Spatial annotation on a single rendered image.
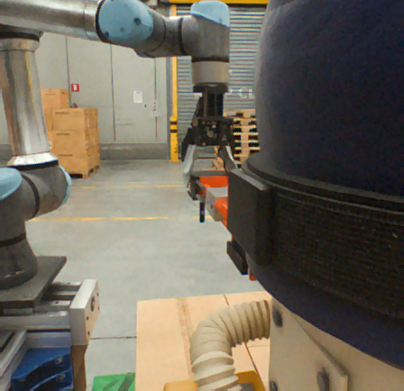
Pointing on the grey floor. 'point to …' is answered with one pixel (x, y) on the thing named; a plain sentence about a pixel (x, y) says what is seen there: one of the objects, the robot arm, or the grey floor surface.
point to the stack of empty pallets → (243, 135)
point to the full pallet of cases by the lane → (71, 133)
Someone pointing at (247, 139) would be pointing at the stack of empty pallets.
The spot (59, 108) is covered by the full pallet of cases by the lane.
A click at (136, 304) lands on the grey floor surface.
